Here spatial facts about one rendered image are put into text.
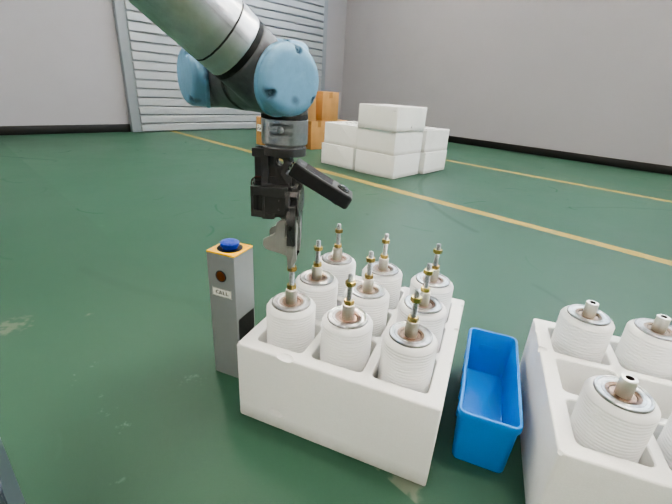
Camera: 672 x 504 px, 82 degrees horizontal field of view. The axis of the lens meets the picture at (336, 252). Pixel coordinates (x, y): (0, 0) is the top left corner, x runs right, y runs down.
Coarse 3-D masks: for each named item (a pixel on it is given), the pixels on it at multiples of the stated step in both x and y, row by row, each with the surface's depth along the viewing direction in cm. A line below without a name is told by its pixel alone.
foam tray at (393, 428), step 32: (448, 320) 85; (256, 352) 72; (288, 352) 72; (448, 352) 75; (256, 384) 76; (288, 384) 72; (320, 384) 69; (352, 384) 66; (384, 384) 66; (256, 416) 79; (288, 416) 75; (320, 416) 72; (352, 416) 69; (384, 416) 66; (416, 416) 63; (352, 448) 72; (384, 448) 68; (416, 448) 66; (416, 480) 68
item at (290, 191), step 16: (256, 160) 65; (272, 160) 63; (288, 160) 63; (256, 176) 65; (272, 176) 64; (288, 176) 64; (256, 192) 63; (272, 192) 63; (288, 192) 64; (256, 208) 65; (272, 208) 65; (288, 208) 64
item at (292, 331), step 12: (312, 300) 77; (276, 312) 72; (300, 312) 72; (312, 312) 74; (276, 324) 72; (288, 324) 71; (300, 324) 72; (312, 324) 75; (276, 336) 73; (288, 336) 73; (300, 336) 73; (312, 336) 76; (288, 348) 74; (300, 348) 74
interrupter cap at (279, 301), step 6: (282, 294) 77; (300, 294) 78; (276, 300) 75; (282, 300) 75; (300, 300) 76; (306, 300) 76; (276, 306) 73; (282, 306) 73; (288, 306) 74; (294, 306) 73; (300, 306) 73; (306, 306) 73; (288, 312) 72; (294, 312) 72
